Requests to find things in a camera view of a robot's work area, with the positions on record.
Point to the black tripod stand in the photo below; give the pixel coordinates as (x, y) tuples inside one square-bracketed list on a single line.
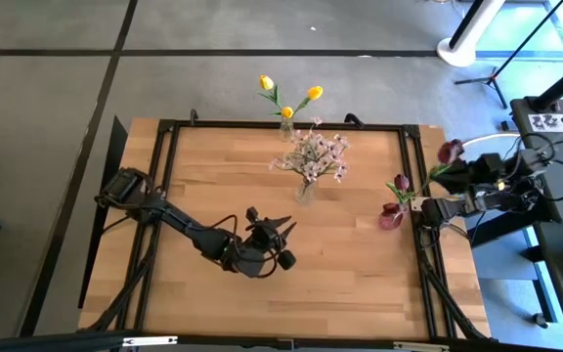
[(494, 77)]

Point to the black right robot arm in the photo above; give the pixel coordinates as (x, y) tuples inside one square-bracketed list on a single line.
[(491, 200)]

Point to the floor stand with white base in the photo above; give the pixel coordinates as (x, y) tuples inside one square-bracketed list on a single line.
[(457, 54)]

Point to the wide clear cut-glass vase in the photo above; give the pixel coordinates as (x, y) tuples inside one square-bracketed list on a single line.
[(306, 193)]

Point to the red artificial tulip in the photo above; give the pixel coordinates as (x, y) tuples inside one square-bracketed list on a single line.
[(450, 150), (401, 182)]

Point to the white printed label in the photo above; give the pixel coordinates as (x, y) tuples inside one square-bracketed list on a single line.
[(560, 122)]

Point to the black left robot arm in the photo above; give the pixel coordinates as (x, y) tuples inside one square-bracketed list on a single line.
[(174, 217)]

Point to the black caster wheel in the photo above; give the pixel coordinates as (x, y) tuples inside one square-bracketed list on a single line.
[(539, 320)]

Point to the yellow artificial tulip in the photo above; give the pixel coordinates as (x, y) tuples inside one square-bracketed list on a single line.
[(315, 92), (266, 82), (287, 112)]

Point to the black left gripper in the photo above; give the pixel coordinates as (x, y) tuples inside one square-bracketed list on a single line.
[(249, 254)]

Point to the slim clear glass vase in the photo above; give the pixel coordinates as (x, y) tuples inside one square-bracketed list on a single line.
[(287, 131)]

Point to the black flat side panel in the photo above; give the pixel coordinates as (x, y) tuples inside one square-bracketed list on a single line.
[(117, 142)]

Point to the black clamp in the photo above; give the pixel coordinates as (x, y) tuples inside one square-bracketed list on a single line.
[(193, 117), (355, 118)]

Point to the purple glass vase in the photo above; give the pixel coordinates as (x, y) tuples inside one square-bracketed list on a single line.
[(391, 220)]

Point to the black rail beam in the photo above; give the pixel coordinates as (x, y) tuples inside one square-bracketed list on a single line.
[(66, 342)]

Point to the silver metal bracket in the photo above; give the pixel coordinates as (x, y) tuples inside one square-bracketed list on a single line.
[(149, 340), (420, 346)]

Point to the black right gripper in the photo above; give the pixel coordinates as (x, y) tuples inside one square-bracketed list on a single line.
[(462, 177)]

